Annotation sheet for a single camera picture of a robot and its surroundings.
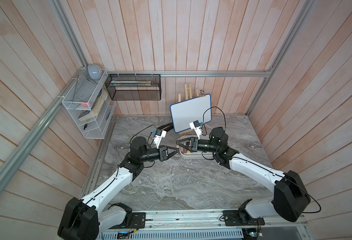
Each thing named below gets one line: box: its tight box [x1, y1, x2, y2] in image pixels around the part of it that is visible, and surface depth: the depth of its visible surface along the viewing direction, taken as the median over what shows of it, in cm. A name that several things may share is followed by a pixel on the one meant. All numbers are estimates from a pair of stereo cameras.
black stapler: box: [157, 122, 174, 132], surface depth 112 cm
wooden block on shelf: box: [78, 89, 108, 122], surface depth 83 cm
